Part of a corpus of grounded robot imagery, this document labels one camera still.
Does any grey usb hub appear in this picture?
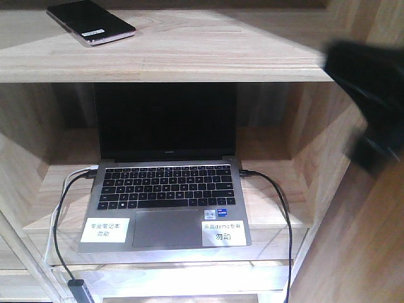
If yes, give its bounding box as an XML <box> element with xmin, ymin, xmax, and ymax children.
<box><xmin>68</xmin><ymin>279</ymin><xmax>95</xmax><ymax>303</ymax></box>

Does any white laptop cable left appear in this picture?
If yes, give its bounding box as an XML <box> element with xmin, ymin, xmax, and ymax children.
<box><xmin>44</xmin><ymin>163</ymin><xmax>98</xmax><ymax>266</ymax></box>

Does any grey laptop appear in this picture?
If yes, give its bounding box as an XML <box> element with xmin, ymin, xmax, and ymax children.
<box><xmin>78</xmin><ymin>82</ymin><xmax>251</xmax><ymax>253</ymax></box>

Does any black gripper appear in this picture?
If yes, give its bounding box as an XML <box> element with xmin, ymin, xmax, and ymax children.
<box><xmin>324</xmin><ymin>41</ymin><xmax>403</xmax><ymax>177</ymax></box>

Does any black laptop cable left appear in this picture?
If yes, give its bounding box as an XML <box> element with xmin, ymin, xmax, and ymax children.
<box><xmin>52</xmin><ymin>169</ymin><xmax>97</xmax><ymax>282</ymax></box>

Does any black laptop cable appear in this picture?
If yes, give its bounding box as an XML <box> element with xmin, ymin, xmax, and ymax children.
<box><xmin>239</xmin><ymin>169</ymin><xmax>294</xmax><ymax>303</ymax></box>
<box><xmin>52</xmin><ymin>169</ymin><xmax>97</xmax><ymax>282</ymax></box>

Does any wooden shelf unit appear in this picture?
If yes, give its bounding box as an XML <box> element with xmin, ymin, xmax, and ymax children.
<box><xmin>1</xmin><ymin>1</ymin><xmax>403</xmax><ymax>302</ymax></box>

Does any black smartphone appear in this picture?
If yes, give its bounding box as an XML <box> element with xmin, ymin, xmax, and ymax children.
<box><xmin>47</xmin><ymin>1</ymin><xmax>136</xmax><ymax>46</ymax></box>

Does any black laptop cable right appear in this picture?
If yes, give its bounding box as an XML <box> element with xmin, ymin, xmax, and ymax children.
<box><xmin>239</xmin><ymin>169</ymin><xmax>294</xmax><ymax>303</ymax></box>

